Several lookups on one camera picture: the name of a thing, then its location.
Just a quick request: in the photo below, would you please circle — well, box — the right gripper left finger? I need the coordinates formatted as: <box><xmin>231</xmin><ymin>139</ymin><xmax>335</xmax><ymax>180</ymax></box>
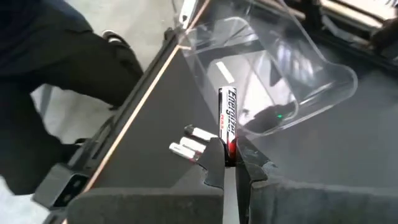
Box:
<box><xmin>67</xmin><ymin>138</ymin><xmax>226</xmax><ymax>224</ymax></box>

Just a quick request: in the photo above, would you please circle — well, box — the clear plastic bin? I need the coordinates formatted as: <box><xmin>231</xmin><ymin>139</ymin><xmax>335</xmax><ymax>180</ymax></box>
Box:
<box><xmin>177</xmin><ymin>0</ymin><xmax>359</xmax><ymax>140</ymax></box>

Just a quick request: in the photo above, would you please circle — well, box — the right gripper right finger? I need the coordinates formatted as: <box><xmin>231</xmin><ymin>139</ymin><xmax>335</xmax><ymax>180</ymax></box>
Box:
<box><xmin>235</xmin><ymin>136</ymin><xmax>398</xmax><ymax>224</ymax></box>

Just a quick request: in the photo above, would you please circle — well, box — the person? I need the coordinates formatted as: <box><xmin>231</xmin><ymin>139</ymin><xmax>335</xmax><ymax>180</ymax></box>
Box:
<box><xmin>0</xmin><ymin>0</ymin><xmax>144</xmax><ymax>196</ymax></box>

